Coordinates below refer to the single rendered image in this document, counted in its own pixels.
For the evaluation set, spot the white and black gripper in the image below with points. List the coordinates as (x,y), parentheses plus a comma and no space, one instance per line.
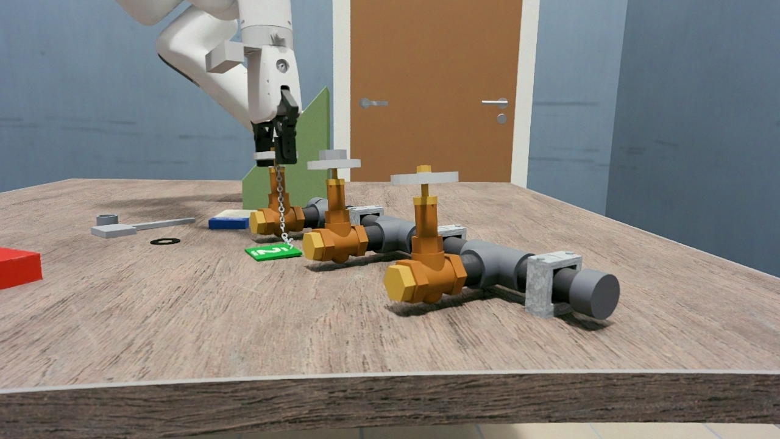
(267,84)

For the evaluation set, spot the red flat block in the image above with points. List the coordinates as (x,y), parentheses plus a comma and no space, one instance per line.
(18,267)

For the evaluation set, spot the black rubber ring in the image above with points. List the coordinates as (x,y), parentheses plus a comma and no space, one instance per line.
(173,241)

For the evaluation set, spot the bag of cable ties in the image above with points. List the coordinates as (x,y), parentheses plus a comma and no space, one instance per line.
(231,219)

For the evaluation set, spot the green tag with silver chain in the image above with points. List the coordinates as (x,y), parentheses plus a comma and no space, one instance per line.
(277,251)

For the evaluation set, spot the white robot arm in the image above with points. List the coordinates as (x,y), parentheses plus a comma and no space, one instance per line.
(194,33)

